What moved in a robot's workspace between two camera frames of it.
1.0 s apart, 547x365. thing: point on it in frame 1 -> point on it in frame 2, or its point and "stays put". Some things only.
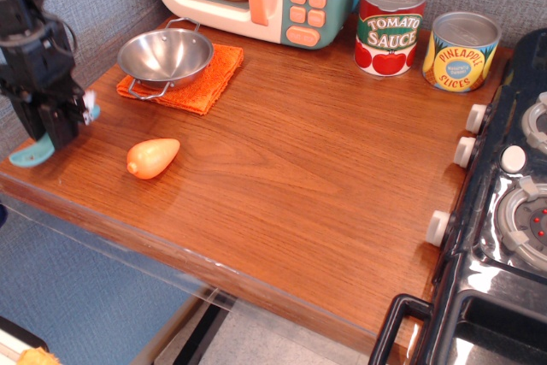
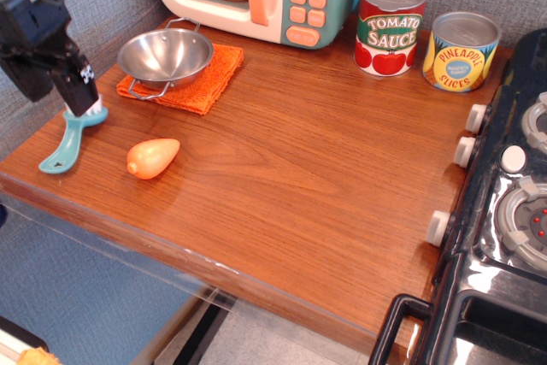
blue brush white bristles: [44, 149] -> [61, 160]
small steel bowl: [157, 59] stays put
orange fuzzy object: [37, 356] stays put
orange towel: [197, 93] stays put
